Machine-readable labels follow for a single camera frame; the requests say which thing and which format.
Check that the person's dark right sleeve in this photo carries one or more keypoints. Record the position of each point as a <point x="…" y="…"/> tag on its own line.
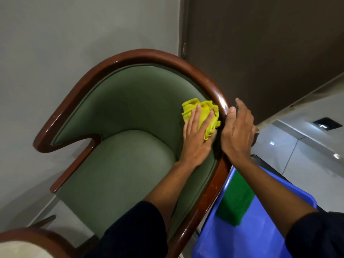
<point x="317" y="236"/>

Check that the person's left middle finger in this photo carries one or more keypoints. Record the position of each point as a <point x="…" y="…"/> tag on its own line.
<point x="197" y="116"/>

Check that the person's left forearm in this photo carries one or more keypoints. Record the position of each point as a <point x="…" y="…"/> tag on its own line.
<point x="172" y="188"/>

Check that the blue plastic tub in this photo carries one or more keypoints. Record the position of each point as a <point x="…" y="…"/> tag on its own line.
<point x="252" y="233"/>

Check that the metal door hinge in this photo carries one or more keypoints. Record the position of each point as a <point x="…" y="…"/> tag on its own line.
<point x="184" y="49"/>

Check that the wooden chair with cream cushion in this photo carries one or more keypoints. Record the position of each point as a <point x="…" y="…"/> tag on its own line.
<point x="29" y="243"/>

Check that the green armchair with wooden frame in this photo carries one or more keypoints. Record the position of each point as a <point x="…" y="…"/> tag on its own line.
<point x="129" y="147"/>

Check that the person's left hand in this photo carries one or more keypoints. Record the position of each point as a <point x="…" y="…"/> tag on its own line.
<point x="194" y="147"/>

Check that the green scouring pad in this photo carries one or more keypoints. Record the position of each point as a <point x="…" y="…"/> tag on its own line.
<point x="235" y="201"/>

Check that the person's right thumb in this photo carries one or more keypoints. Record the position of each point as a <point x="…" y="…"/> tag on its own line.
<point x="230" y="115"/>

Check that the person's dark sleeve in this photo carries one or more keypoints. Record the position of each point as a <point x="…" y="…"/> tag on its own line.
<point x="317" y="236"/>
<point x="134" y="233"/>

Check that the dark brown door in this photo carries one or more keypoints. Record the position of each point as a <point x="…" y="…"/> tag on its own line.
<point x="263" y="51"/>

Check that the person's left thumb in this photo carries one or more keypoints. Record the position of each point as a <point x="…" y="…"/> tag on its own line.
<point x="213" y="135"/>

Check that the yellow cleaning cloth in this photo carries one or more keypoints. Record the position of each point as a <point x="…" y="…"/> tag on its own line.
<point x="204" y="110"/>

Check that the person's right hand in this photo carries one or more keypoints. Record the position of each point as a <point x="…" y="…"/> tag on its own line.
<point x="237" y="134"/>

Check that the person's left little finger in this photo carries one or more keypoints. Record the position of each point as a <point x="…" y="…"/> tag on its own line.
<point x="185" y="127"/>

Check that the black floor socket plate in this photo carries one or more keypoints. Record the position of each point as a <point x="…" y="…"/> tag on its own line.
<point x="327" y="123"/>

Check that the person's dark left sleeve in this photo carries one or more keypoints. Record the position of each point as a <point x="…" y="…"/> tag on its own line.
<point x="134" y="233"/>

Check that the person's right forearm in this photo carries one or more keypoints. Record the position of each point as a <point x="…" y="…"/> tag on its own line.
<point x="268" y="193"/>

